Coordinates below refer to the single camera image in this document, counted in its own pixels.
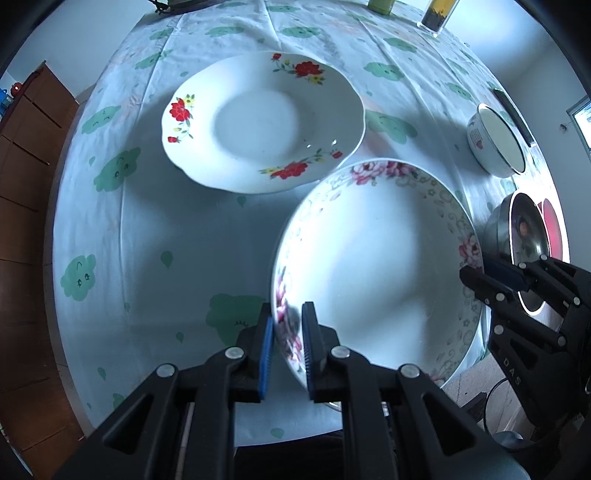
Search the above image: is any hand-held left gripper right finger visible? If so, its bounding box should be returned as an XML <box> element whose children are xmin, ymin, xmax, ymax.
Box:
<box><xmin>301</xmin><ymin>301</ymin><xmax>527</xmax><ymax>480</ymax></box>

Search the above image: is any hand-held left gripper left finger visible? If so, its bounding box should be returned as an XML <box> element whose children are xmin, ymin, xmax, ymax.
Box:
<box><xmin>53</xmin><ymin>302</ymin><xmax>275</xmax><ymax>480</ymax></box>

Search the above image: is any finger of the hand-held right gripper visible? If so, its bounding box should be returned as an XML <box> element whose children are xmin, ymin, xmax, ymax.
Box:
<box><xmin>485</xmin><ymin>256</ymin><xmax>591</xmax><ymax>320</ymax></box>
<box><xmin>460</xmin><ymin>265</ymin><xmax>568</xmax><ymax>352</ymax></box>

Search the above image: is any stainless steel bowl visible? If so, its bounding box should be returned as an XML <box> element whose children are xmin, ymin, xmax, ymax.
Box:
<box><xmin>482</xmin><ymin>191</ymin><xmax>552</xmax><ymax>315</ymax></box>

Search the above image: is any red plastic bowl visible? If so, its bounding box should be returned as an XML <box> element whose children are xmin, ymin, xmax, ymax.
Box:
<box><xmin>538</xmin><ymin>198</ymin><xmax>572</xmax><ymax>268</ymax></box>

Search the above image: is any large pink floral bowl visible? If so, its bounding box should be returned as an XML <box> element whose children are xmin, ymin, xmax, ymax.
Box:
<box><xmin>270</xmin><ymin>159</ymin><xmax>485</xmax><ymax>391</ymax></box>

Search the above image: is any white enamel bowl dark rim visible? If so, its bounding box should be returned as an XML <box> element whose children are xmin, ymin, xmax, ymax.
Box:
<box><xmin>466</xmin><ymin>104</ymin><xmax>527</xmax><ymax>178</ymax></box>

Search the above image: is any red floral white plate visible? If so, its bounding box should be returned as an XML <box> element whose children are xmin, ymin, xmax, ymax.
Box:
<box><xmin>161</xmin><ymin>51</ymin><xmax>366</xmax><ymax>195</ymax></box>

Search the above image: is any white green cloud tablecloth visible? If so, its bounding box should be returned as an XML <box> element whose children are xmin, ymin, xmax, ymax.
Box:
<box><xmin>52</xmin><ymin>0</ymin><xmax>561</xmax><ymax>446</ymax></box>

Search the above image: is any black smartphone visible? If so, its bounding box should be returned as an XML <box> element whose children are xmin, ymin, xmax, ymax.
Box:
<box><xmin>492</xmin><ymin>88</ymin><xmax>532</xmax><ymax>146</ymax></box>

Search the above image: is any window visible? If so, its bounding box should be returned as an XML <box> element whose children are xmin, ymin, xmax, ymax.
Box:
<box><xmin>567</xmin><ymin>95</ymin><xmax>591</xmax><ymax>155</ymax></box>

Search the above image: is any glass tumbler with tea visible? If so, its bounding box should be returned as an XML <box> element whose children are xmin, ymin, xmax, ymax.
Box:
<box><xmin>417</xmin><ymin>0</ymin><xmax>458</xmax><ymax>37</ymax></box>

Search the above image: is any brown wooden cabinet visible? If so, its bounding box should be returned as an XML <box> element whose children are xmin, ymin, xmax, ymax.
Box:
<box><xmin>0</xmin><ymin>62</ymin><xmax>86</xmax><ymax>462</ymax></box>

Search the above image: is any stainless steel electric kettle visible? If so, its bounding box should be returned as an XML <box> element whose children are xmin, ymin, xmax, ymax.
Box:
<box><xmin>150</xmin><ymin>0</ymin><xmax>252</xmax><ymax>14</ymax></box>

